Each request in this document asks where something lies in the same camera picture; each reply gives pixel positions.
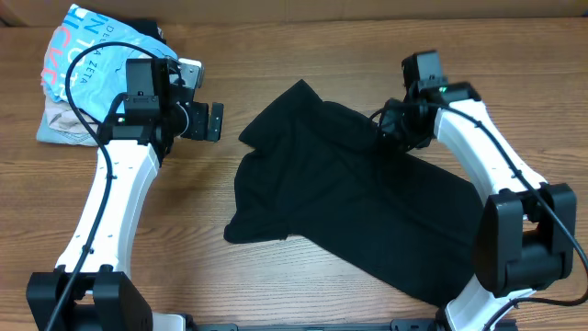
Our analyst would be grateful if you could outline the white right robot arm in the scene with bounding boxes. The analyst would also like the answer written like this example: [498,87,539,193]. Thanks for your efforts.
[373,51,587,330]

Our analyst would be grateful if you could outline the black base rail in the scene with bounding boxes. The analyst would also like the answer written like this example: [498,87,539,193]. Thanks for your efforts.
[187,318,445,331]

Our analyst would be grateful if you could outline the black folded garment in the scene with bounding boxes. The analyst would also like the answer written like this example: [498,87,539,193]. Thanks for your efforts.
[122,18,166,44]

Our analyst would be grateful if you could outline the black t-shirt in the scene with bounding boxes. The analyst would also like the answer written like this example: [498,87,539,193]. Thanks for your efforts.
[224,81,483,306]

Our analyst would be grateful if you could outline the grey-blue folded garment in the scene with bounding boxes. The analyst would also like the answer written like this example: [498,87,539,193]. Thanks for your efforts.
[36,114,96,147]

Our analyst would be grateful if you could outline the light blue printed t-shirt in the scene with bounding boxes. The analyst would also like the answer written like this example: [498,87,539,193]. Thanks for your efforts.
[41,5,176,121]

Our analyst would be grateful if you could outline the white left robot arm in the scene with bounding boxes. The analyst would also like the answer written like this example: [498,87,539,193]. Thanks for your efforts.
[26,58,223,330]

